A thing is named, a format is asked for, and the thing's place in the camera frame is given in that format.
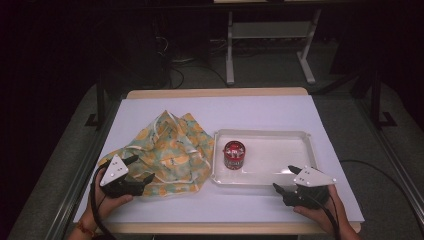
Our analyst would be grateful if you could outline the red lidded round can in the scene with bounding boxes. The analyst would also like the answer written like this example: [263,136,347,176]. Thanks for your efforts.
[222,140,247,171]

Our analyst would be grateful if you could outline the orange bracelet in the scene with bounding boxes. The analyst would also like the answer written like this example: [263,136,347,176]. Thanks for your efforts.
[75,220,98,238]

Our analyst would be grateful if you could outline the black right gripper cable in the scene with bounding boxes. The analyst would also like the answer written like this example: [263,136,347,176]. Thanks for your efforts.
[298,191,341,240]

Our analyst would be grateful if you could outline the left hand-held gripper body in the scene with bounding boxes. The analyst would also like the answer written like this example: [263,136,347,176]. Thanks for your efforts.
[99,153,146,199]

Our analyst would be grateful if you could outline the person's left hand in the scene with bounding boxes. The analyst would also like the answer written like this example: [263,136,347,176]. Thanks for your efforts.
[84,168,134,222]

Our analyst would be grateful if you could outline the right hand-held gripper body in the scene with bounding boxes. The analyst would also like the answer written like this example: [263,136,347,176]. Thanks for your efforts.
[282,165,337,211]

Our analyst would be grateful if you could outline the black metal stand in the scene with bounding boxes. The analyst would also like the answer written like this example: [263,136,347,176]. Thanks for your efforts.
[84,78,108,130]
[369,68,398,130]

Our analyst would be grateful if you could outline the yellow and green patterned cloth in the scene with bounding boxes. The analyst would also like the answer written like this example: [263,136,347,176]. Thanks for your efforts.
[97,109,215,198]

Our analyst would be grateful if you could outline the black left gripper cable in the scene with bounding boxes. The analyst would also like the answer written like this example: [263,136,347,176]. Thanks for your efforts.
[89,164,118,240]

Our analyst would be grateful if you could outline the bundle of dark cables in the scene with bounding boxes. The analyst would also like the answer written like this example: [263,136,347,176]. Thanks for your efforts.
[154,34,231,89]

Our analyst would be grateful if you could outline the person's right hand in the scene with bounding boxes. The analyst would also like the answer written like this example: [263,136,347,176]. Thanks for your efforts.
[292,184,348,235]

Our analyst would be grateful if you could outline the black floor cable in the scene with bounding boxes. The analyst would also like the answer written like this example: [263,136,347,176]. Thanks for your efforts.
[339,159,424,233]

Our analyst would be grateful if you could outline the white plastic tray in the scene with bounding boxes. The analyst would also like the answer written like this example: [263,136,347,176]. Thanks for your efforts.
[210,128,318,187]

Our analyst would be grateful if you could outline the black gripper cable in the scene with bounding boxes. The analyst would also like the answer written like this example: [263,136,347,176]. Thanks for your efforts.
[89,164,118,240]
[298,191,341,240]

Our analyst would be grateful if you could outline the white metal table frame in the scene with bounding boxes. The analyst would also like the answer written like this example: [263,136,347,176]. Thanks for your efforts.
[225,9,323,86]

